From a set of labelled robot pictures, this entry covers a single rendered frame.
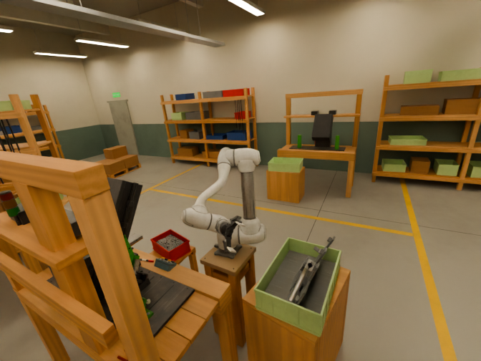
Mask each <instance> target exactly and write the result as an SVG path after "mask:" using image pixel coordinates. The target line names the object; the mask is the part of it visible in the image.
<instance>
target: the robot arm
mask: <svg viewBox="0 0 481 361"><path fill-rule="evenodd" d="M260 161H261V158H260V153H259V151H258V150H254V149H251V148H239V149H230V148H222V149H221V151H220V152H219V155H218V162H217V164H218V180H217V181H216V182H215V183H214V184H213V185H212V186H211V187H209V188H208V189H206V190H205V191H204V192H202V193H201V194H200V195H199V196H198V198H197V200H196V202H195V205H194V206H192V207H191V208H186V209H185V210H184V211H183V212H182V217H181V219H182V221H183V223H184V224H186V225H188V226H191V227H193V228H199V229H205V230H209V231H213V232H216V233H217V240H218V243H217V244H215V245H214V247H215V248H217V249H218V250H217V251H215V252H214V255H219V256H224V257H228V258H230V259H234V258H235V255H236V254H237V253H238V251H239V250H240V249H241V248H242V245H241V244H257V243H260V242H262V241H263V240H264V239H266V227H265V226H264V225H263V224H262V223H260V221H259V219H258V218H257V217H256V205H255V193H254V178H253V172H254V170H255V167H256V165H258V164H259V163H260ZM234 166H238V170H239V172H240V181H241V191H242V202H243V218H242V219H241V216H235V217H234V218H231V219H230V220H229V219H227V218H226V217H224V216H222V215H218V214H212V213H208V209H207V208H206V207H205V202H206V201H207V200H208V199H209V198H210V197H211V196H212V195H214V194H215V193H217V192H218V191H219V190H220V189H221V188H222V187H223V186H224V185H225V184H226V182H227V180H228V176H229V172H230V168H231V167H234Z"/></svg>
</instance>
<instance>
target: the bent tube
mask: <svg viewBox="0 0 481 361"><path fill-rule="evenodd" d="M311 262H312V263H311ZM315 263H316V262H314V261H312V260H310V259H309V260H308V262H307V264H306V266H305V268H304V269H303V271H302V273H301V275H300V277H299V279H298V281H297V283H296V285H295V287H294V289H293V291H292V293H291V295H290V297H289V300H290V301H292V302H293V301H294V299H295V298H296V295H297V294H298V291H299V289H300V288H301V285H302V284H303V281H304V279H305V278H306V275H307V274H308V271H312V269H313V267H314V265H315Z"/></svg>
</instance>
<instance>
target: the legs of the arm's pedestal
mask: <svg viewBox="0 0 481 361"><path fill-rule="evenodd" d="M204 268H205V275H207V276H211V277H213V278H215V279H219V280H221V281H224V282H226V283H229V284H230V288H231V294H232V301H231V303H232V309H233V321H234V327H235V338H236V344H237V345H238V346H240V347H243V346H244V344H245V343H246V329H245V320H244V313H243V297H242V292H241V279H242V278H243V277H244V276H245V278H246V293H248V292H249V291H250V290H251V289H252V288H253V286H254V285H255V284H256V273H255V263H254V255H252V257H251V258H250V259H249V260H248V262H247V263H246V265H245V266H244V267H243V268H242V269H241V270H240V272H239V273H238V274H237V276H236V277H234V276H231V275H229V274H226V273H224V272H221V271H218V270H216V269H213V268H211V267H209V266H206V265H204ZM212 316H213V325H214V330H215V333H217V334H218V327H217V322H216V317H215V312H214V313H213V315H212Z"/></svg>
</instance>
